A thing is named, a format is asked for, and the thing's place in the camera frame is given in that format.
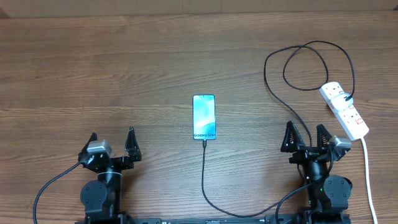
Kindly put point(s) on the white charger plug adapter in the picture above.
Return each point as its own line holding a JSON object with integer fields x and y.
{"x": 340, "y": 102}

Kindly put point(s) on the white power strip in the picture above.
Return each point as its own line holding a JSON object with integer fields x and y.
{"x": 350, "y": 119}

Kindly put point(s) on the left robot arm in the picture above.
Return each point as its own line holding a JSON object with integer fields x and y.
{"x": 102, "y": 197}

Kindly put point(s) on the Samsung Galaxy smartphone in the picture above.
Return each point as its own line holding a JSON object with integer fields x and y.
{"x": 204, "y": 117}

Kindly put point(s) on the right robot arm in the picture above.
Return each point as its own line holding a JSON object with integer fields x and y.
{"x": 327, "y": 194}

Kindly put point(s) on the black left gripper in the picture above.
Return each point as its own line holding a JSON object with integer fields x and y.
{"x": 132, "y": 152}

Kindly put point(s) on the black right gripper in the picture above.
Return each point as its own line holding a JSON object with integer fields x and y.
{"x": 305, "y": 152}

